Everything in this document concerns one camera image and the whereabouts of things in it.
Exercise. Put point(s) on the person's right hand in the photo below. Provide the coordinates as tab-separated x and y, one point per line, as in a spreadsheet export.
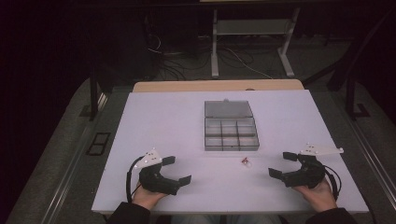
316	196

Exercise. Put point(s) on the wooden table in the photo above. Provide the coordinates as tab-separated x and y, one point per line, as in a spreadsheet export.
202	85

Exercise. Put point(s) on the white metal desk frame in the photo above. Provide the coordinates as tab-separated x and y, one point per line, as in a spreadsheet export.
252	27

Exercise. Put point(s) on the small red part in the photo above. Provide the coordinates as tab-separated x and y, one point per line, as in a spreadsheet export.
244	160

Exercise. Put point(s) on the person's left hand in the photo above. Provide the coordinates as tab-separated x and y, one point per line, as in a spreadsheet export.
148	196

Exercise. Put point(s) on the small clear plastic part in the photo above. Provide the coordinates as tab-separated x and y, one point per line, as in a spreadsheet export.
248	164

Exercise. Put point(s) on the black floor socket frame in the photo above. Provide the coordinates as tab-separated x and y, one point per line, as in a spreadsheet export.
98	143

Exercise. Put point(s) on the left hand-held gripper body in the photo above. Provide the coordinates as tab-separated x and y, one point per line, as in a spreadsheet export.
155	182

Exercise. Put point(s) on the black metal stand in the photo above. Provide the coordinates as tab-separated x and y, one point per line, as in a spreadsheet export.
350	81

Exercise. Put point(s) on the white table board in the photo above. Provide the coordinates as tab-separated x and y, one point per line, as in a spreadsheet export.
174	124

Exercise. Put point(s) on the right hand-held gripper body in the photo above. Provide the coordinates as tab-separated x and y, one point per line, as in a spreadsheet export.
306	174

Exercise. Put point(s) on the clear plastic compartment box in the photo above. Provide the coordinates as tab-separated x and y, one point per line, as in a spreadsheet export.
230	130

